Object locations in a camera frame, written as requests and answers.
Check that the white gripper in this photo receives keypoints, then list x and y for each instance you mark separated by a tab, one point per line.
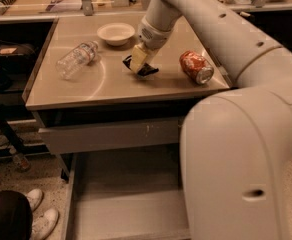
153	36

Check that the black chocolate bar wrapper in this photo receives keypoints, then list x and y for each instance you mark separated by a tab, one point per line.
144	71

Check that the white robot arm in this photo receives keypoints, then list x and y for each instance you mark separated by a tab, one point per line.
234	145

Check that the grey drawer cabinet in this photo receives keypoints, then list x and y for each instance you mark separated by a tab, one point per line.
106	106

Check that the open middle drawer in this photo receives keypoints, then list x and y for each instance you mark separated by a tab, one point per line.
126	194

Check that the white bowl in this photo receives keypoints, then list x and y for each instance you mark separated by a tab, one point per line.
116	34

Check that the orange soda can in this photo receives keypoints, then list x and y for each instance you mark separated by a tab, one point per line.
196	67

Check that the clear plastic water bottle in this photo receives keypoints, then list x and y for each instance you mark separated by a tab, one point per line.
76	59

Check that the black bag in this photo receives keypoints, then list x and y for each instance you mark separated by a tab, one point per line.
17	58

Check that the black tripod leg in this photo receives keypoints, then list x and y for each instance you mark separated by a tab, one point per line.
10	134

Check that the white sneaker upper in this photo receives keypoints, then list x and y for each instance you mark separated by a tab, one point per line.
35	198

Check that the white sneaker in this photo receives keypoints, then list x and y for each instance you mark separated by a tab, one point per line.
35	198
44	225

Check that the white sneaker lower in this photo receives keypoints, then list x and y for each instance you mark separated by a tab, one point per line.
44	225

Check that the dark trouser leg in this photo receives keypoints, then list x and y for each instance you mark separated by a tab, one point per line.
15	216

